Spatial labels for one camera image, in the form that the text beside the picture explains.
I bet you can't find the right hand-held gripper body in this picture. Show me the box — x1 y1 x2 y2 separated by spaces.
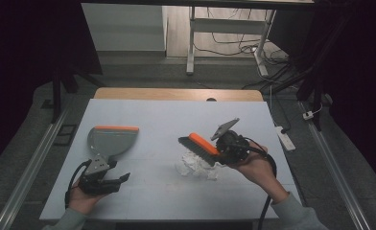
210 117 251 166

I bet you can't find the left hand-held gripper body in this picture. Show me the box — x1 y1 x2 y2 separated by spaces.
78 154 122 196

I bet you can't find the grey dustpan with orange edge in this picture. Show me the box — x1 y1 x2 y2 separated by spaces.
87 125 140 162

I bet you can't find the orange brush with grey bristles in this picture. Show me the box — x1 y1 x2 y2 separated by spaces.
177 132 223 167

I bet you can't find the pile of white tissues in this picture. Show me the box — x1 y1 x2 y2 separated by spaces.
175 149 222 182

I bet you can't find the person's left hand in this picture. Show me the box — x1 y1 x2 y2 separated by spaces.
68 177 107 216

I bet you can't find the person's right hand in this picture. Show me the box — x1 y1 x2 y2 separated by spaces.
232 141 290 204

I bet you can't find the white power strip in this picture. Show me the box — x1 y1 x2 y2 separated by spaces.
274 126 296 152

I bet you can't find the wooden table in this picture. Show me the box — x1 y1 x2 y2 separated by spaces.
93 87 265 103

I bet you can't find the black stand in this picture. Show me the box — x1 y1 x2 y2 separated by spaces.
50 68 96 125

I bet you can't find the dark curtain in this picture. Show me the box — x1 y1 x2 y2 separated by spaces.
0 0 104 175
267 0 376 186

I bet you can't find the white cabinet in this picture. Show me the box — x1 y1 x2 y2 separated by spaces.
81 3 169 53

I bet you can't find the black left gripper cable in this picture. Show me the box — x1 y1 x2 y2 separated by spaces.
64 159 93 209

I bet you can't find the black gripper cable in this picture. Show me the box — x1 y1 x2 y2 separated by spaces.
243 136 278 230
64 159 93 209

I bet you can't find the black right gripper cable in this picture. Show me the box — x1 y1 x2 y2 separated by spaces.
243 136 278 230

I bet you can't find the aluminium floor rail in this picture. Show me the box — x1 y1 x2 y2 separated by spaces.
0 106 71 230
298 101 373 230

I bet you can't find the tangle of black floor cables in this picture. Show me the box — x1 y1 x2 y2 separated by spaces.
193 8 294 91

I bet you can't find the white metal desk frame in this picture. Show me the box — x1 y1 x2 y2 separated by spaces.
185 6 277 78

